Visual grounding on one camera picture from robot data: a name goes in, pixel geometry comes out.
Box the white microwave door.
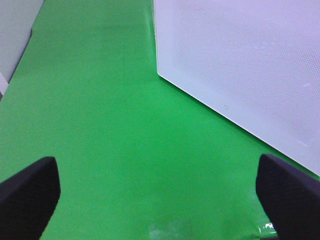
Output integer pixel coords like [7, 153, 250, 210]
[153, 0, 320, 174]

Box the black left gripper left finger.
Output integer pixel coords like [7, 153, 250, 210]
[0, 156, 61, 240]

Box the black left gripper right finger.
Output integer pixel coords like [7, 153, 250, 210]
[255, 154, 320, 240]

